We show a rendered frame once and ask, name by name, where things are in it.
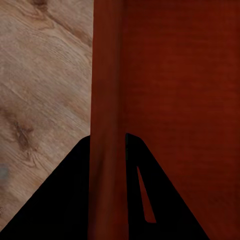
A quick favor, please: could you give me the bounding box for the storage box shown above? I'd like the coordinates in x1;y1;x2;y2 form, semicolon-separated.
87;0;240;240

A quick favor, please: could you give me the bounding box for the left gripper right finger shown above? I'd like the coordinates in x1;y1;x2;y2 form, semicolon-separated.
125;133;210;240

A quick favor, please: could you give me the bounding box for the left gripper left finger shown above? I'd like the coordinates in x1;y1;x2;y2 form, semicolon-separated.
0;135;90;240

